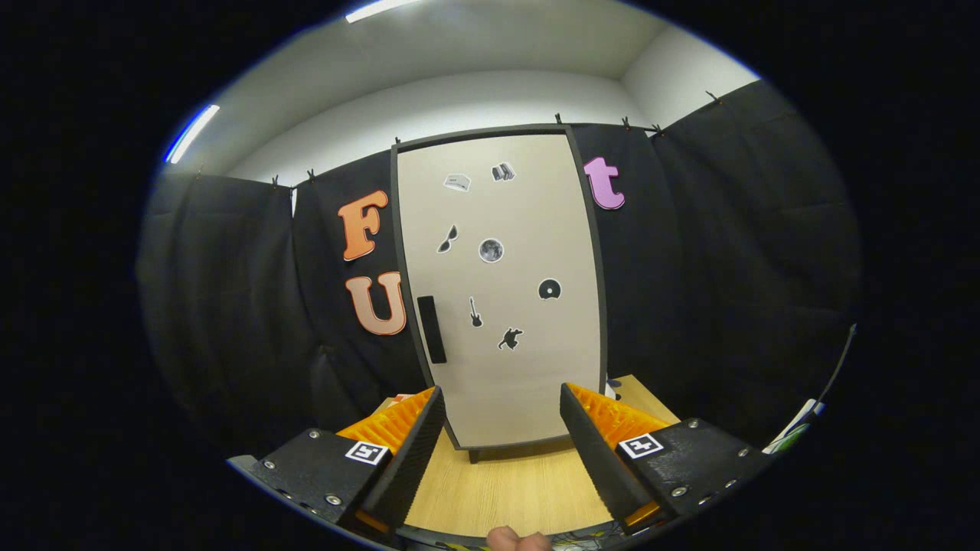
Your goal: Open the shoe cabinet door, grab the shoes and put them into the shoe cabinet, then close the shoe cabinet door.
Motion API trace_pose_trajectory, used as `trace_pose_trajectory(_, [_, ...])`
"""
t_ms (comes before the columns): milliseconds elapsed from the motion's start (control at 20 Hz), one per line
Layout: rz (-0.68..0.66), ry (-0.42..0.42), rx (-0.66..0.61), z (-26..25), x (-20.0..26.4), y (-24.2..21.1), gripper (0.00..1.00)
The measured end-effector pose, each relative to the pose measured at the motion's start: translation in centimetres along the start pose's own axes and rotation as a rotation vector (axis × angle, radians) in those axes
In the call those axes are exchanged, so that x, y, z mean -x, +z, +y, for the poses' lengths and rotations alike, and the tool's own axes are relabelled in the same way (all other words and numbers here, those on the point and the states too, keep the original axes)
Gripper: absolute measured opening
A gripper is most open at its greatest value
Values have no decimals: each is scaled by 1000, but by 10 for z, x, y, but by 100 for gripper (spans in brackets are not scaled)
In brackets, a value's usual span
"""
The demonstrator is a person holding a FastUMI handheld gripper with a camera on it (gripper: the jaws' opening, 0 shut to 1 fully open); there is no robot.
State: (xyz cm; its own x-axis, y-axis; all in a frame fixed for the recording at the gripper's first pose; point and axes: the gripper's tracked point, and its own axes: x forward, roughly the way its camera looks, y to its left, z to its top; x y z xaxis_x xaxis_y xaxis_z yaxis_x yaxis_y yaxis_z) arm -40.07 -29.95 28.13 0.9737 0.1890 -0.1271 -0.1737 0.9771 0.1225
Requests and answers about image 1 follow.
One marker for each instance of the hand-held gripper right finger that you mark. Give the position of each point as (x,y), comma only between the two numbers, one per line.
(593,459)

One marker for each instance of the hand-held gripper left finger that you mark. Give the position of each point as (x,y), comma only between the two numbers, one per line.
(409,467)

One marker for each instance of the dark grey shoe cabinet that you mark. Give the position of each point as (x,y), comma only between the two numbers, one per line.
(474,456)

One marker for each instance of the beige cover book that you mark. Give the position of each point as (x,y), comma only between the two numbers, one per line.
(398,399)

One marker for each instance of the penguin plush toy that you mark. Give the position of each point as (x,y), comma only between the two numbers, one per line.
(612,389)

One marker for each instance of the white and green object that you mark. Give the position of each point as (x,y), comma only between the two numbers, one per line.
(796,421)

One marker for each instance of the black backdrop cloth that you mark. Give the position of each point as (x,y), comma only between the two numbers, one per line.
(727,268)

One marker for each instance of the row of black clips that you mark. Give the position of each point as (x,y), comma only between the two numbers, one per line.
(625,122)

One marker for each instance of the narrow ceiling light strip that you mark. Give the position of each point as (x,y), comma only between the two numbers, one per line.
(191,134)

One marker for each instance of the wide ceiling light panel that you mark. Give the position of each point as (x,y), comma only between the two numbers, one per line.
(379,10)

